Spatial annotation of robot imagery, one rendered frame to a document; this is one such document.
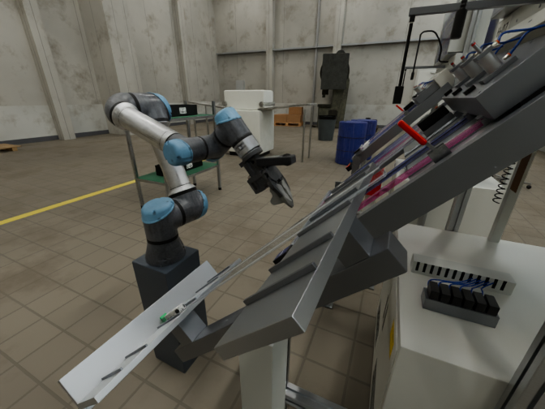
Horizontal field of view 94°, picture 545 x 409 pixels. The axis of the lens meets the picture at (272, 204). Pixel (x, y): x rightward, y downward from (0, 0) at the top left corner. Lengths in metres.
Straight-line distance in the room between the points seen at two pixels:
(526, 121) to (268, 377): 0.53
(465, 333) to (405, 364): 0.17
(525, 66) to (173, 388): 1.45
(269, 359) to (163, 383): 1.03
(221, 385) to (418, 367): 0.85
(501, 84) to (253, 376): 0.59
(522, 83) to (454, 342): 0.55
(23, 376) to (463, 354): 1.68
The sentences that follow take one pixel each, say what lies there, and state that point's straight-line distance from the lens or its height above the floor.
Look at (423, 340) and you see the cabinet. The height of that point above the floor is 0.62.
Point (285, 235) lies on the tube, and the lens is 0.30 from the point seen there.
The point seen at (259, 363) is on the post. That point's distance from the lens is 0.44.
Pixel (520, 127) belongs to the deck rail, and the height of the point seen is 1.11.
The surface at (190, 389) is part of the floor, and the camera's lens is 1.37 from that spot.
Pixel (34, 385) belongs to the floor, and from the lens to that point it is 1.68.
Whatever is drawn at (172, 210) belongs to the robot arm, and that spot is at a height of 0.75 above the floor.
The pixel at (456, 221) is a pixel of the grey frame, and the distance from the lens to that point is 1.33.
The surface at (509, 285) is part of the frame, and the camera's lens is 1.02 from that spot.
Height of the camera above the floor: 1.14
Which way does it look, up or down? 23 degrees down
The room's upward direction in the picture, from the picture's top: 1 degrees clockwise
